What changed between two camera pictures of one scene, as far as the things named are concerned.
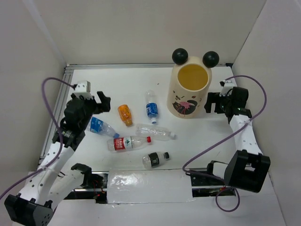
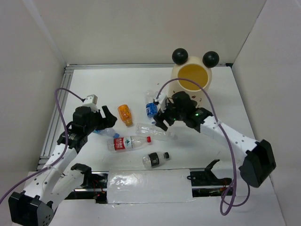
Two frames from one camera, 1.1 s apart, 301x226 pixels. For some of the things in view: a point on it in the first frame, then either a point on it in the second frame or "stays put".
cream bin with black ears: x=189 y=83 stays put
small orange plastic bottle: x=125 y=114 stays put
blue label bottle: x=152 y=106 stays put
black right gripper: x=213 y=97 → x=169 y=104
